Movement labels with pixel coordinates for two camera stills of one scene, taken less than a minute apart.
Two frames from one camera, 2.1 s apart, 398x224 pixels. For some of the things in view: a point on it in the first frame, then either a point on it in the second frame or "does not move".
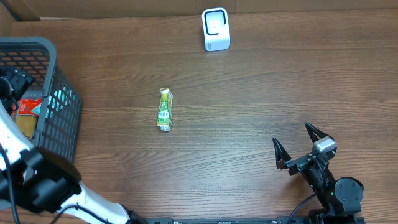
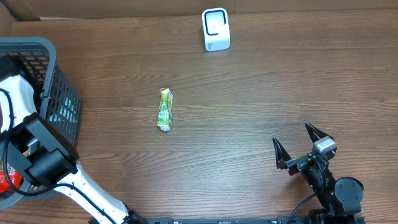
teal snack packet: [58, 100] → [67, 112]
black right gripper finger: [281, 154] does not move
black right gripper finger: [312, 129] does not move
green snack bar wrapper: [165, 110] does not move
